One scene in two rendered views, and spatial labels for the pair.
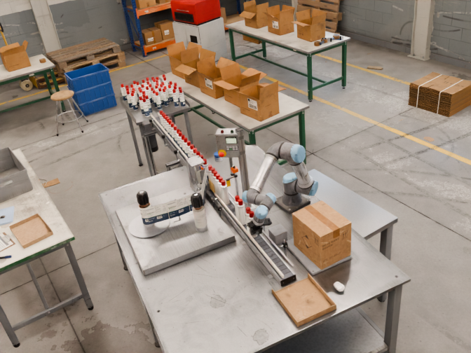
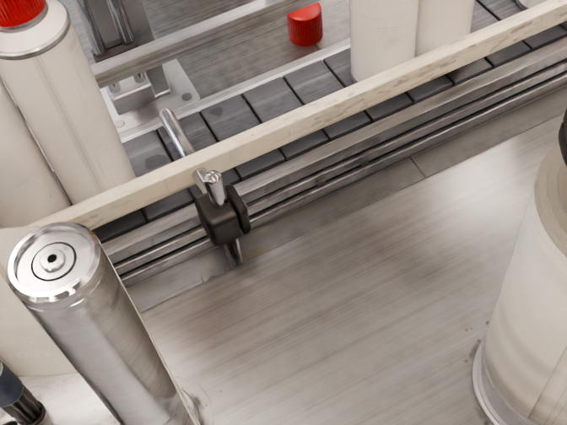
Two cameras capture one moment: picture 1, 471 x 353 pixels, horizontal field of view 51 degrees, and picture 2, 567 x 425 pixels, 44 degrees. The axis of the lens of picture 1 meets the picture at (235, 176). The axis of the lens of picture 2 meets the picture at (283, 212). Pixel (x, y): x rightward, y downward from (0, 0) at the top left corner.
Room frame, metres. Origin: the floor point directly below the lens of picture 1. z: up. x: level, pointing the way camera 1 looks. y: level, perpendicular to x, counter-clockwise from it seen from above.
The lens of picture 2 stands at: (2.94, 0.44, 1.29)
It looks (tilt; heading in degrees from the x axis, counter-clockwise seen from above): 54 degrees down; 272
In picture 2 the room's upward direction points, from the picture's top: 9 degrees counter-clockwise
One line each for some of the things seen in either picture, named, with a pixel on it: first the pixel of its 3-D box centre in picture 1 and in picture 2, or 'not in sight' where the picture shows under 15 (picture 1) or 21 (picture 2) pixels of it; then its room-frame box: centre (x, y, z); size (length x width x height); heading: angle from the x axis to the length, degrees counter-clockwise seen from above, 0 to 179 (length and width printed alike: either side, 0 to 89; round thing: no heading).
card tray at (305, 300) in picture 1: (303, 298); not in sight; (2.05, -0.31, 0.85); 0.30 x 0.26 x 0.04; 21
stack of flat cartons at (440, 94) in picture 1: (440, 93); not in sight; (6.05, -2.90, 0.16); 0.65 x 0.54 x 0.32; 34
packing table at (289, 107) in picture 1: (228, 118); not in sight; (5.63, -0.01, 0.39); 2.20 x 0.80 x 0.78; 29
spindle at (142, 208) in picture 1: (145, 208); not in sight; (2.93, 0.68, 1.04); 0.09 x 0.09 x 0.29
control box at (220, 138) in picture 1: (229, 143); not in sight; (3.11, 0.01, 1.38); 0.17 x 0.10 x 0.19; 76
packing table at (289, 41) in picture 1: (284, 54); not in sight; (7.75, -1.03, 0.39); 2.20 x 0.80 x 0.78; 29
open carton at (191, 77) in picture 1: (195, 68); not in sight; (5.95, 0.32, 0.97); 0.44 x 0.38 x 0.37; 124
